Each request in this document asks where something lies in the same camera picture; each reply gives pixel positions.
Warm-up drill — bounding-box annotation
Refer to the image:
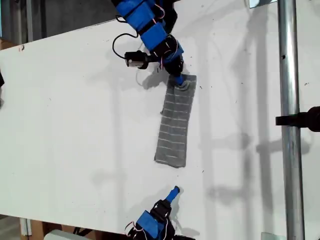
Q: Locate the grey striped towel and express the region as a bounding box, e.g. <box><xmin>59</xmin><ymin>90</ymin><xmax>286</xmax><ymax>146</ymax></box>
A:
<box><xmin>153</xmin><ymin>73</ymin><xmax>198</xmax><ymax>169</ymax></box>

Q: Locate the white box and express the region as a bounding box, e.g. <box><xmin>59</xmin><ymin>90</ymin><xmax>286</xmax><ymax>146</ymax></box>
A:
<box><xmin>43</xmin><ymin>229</ymin><xmax>76</xmax><ymax>240</ymax></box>

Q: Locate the black clamp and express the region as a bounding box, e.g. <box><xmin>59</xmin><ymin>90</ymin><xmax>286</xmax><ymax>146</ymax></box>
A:
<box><xmin>275</xmin><ymin>105</ymin><xmax>320</xmax><ymax>133</ymax></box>

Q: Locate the camera black cable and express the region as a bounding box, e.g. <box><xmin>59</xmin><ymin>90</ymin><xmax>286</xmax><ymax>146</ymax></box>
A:
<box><xmin>111</xmin><ymin>31</ymin><xmax>141</xmax><ymax>60</ymax></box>

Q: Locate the steel post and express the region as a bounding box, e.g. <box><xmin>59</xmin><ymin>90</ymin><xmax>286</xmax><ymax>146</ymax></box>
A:
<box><xmin>276</xmin><ymin>0</ymin><xmax>306</xmax><ymax>240</ymax></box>

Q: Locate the white table bracket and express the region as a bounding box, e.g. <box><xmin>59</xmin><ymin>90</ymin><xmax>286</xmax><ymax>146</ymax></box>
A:
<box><xmin>19</xmin><ymin>217</ymin><xmax>32</xmax><ymax>236</ymax></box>

